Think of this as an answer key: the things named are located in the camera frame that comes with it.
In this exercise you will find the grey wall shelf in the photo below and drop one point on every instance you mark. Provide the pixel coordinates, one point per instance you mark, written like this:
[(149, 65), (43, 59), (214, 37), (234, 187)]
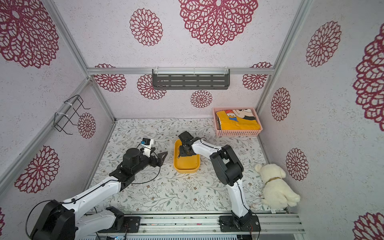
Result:
[(191, 80)]

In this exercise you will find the cream plush dog toy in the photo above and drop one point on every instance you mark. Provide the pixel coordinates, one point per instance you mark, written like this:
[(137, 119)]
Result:
[(277, 193)]

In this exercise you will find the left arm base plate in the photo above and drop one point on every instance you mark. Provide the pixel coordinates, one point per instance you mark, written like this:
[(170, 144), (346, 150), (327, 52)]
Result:
[(124, 225)]

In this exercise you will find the pink perforated plastic basket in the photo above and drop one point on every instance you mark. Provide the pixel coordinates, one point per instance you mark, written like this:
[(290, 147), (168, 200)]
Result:
[(235, 133)]

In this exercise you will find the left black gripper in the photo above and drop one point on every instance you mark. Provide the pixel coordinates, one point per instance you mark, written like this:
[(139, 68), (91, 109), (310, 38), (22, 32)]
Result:
[(160, 161)]

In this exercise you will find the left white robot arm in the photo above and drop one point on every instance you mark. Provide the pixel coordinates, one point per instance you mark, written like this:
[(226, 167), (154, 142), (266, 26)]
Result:
[(67, 220)]

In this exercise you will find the yellow cartoon towel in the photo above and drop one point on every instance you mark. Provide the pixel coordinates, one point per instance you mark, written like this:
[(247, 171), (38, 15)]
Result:
[(242, 119)]

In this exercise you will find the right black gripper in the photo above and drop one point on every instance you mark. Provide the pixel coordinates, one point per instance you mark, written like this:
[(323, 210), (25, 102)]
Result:
[(184, 147)]

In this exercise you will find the yellow plastic storage tray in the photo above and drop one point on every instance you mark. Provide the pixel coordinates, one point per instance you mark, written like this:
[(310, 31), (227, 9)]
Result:
[(185, 165)]

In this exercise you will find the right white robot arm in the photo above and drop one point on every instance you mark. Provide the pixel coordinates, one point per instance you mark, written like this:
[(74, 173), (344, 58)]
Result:
[(228, 169)]

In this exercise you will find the aluminium rail frame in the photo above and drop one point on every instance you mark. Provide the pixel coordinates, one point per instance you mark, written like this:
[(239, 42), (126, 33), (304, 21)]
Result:
[(190, 224)]

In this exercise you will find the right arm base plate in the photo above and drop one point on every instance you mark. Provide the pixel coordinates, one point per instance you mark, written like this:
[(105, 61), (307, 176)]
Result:
[(248, 223)]

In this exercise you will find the black wire wall rack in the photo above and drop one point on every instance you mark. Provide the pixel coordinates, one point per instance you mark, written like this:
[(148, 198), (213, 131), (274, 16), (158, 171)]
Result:
[(62, 119)]

